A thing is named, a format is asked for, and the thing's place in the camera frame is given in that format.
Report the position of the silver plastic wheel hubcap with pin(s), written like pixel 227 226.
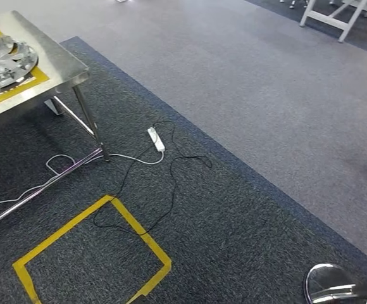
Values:
pixel 3 63

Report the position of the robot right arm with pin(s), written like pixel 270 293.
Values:
pixel 325 281

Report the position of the steel workbench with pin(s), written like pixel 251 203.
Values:
pixel 54 63

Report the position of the yellow tape workbench marking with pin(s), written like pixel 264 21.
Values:
pixel 39 75

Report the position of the white power strip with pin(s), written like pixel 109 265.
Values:
pixel 155 139

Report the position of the yellow floor tape square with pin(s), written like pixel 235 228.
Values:
pixel 152 247

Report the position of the dark grey blue-edged carpet mat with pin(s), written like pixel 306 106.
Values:
pixel 91 260

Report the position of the white frame table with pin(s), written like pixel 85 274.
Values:
pixel 325 19

